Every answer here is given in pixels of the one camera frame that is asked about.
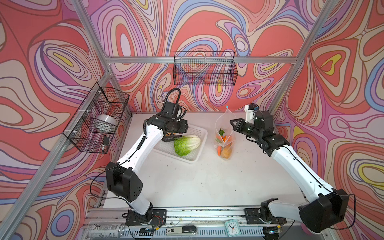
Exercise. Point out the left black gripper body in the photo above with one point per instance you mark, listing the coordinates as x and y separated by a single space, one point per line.
180 126

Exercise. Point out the silver tape roll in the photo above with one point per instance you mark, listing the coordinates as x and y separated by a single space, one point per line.
107 119

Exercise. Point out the clear zip top bag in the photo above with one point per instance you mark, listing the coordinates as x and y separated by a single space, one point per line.
224 128

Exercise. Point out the aluminium frame post left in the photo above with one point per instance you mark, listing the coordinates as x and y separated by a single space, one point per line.
108 77

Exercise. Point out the black wire basket back wall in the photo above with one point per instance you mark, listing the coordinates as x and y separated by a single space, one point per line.
205 68

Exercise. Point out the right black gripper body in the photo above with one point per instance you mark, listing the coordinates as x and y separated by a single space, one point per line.
248 128

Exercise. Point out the green circuit board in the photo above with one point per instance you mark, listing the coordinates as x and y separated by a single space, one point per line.
144 232

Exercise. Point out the black wire basket left wall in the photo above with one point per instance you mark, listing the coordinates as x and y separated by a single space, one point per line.
88 134

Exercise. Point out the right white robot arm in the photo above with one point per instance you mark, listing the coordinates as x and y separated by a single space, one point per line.
325 206

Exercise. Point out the white plastic perforated basket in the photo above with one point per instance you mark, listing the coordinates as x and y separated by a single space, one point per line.
167 148

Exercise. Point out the black wire basket wall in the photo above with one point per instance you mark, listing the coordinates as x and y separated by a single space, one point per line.
205 68
88 134

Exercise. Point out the black white remote device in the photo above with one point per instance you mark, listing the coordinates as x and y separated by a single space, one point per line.
184 230

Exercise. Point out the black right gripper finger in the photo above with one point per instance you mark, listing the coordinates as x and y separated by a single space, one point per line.
237 128
236 122

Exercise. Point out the green lettuce cabbage toy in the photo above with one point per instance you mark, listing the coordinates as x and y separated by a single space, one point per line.
185 145

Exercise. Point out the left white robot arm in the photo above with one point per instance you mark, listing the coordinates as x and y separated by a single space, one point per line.
122 177

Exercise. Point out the small teal alarm clock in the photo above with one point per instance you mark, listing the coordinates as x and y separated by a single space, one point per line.
232 228

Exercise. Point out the silver drink can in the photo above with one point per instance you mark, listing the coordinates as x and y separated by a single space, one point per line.
113 231

